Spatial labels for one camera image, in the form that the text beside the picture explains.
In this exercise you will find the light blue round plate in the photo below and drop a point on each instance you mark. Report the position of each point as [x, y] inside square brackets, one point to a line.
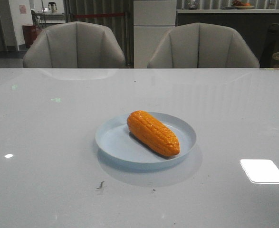
[115, 141]

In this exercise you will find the left beige upholstered chair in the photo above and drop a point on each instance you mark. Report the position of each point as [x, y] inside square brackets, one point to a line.
[75, 45]

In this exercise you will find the red bin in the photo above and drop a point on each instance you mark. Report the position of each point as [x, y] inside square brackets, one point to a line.
[30, 34]

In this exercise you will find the beige upholstered chair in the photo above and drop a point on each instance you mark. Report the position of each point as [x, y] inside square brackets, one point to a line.
[75, 45]
[202, 45]

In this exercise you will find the pink wall notice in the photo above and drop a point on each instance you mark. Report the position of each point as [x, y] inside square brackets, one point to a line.
[22, 9]

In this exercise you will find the fruit bowl on counter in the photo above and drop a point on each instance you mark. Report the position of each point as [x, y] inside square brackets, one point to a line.
[240, 5]

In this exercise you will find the white cabinet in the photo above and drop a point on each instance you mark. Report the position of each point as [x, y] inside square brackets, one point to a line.
[152, 18]

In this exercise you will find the background metal table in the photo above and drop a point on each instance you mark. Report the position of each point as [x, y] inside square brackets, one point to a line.
[47, 12]

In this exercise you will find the right beige upholstered chair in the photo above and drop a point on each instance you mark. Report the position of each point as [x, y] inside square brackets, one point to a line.
[202, 45]

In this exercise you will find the red barrier belt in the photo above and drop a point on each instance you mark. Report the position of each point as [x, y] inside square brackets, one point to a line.
[103, 15]

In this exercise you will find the dark counter with white top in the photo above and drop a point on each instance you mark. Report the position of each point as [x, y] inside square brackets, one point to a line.
[252, 24]

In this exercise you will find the orange corn cob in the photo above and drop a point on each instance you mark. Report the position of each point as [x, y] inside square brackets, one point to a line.
[153, 133]

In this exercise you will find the dark chair at right edge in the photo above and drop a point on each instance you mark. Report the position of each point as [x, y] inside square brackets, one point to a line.
[271, 46]

